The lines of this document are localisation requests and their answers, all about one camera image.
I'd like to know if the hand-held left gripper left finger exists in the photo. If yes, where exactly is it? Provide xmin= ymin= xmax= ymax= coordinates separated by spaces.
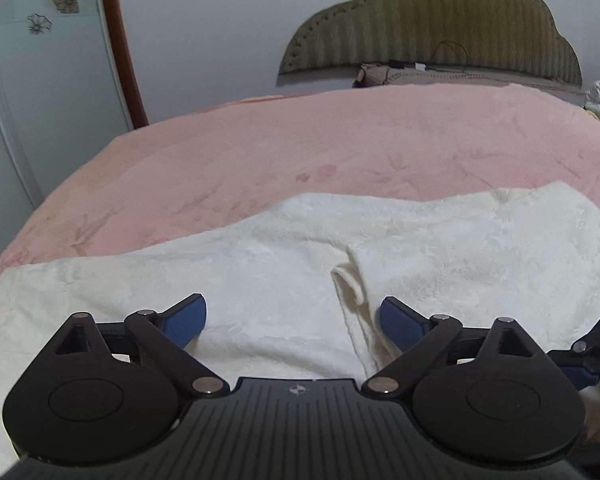
xmin=54 ymin=292 xmax=231 ymax=401

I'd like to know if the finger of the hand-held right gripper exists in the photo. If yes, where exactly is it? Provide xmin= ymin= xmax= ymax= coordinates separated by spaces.
xmin=547 ymin=302 xmax=600 ymax=392

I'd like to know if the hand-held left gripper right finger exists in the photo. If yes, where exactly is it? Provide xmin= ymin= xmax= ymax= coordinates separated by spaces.
xmin=361 ymin=296 xmax=548 ymax=401

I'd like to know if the white textured towel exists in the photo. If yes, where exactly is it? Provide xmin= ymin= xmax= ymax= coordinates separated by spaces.
xmin=0 ymin=180 xmax=600 ymax=463

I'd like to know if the pink blanket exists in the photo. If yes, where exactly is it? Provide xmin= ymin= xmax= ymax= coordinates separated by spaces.
xmin=0 ymin=82 xmax=600 ymax=313

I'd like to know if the brown pillow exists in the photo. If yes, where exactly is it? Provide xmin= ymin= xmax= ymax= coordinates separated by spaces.
xmin=353 ymin=62 xmax=587 ymax=107

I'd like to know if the olive padded headboard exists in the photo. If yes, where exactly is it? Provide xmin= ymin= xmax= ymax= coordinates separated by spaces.
xmin=277 ymin=0 xmax=584 ymax=87

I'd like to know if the brown wooden door frame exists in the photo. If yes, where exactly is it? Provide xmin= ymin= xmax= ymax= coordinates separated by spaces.
xmin=97 ymin=0 xmax=150 ymax=130

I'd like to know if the black cable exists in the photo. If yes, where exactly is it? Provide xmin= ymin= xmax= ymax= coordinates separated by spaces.
xmin=390 ymin=40 xmax=470 ymax=72

